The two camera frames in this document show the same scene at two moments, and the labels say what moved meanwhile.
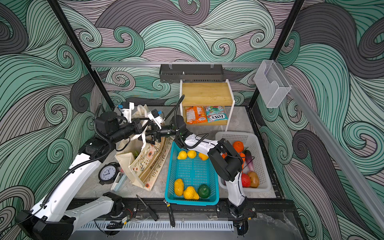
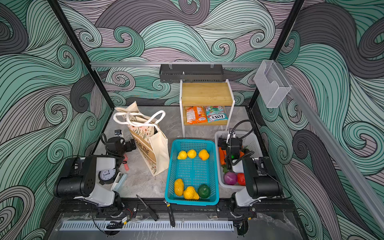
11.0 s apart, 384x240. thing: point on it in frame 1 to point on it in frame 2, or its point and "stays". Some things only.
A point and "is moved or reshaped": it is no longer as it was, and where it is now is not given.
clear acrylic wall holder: [271, 83] stays
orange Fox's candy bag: [195, 114] stays
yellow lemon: [182, 155] stays
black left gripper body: [126, 130] to [126, 148]
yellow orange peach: [203, 156] stays
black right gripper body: [169, 131] to [224, 146]
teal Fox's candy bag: [215, 113] stays
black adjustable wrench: [172, 220] stays
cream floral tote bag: [142, 159] is moved or reshaped
